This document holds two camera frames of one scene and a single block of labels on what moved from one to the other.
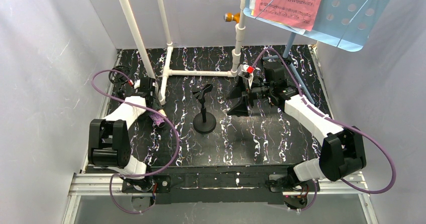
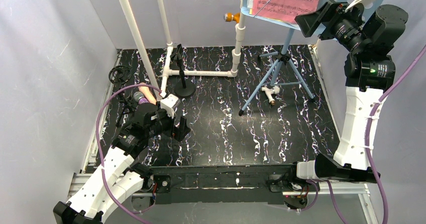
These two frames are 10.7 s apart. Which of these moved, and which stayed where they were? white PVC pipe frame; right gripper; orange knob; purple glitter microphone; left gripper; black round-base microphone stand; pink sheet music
Moved: right gripper; black round-base microphone stand; purple glitter microphone; left gripper
Stayed: orange knob; pink sheet music; white PVC pipe frame
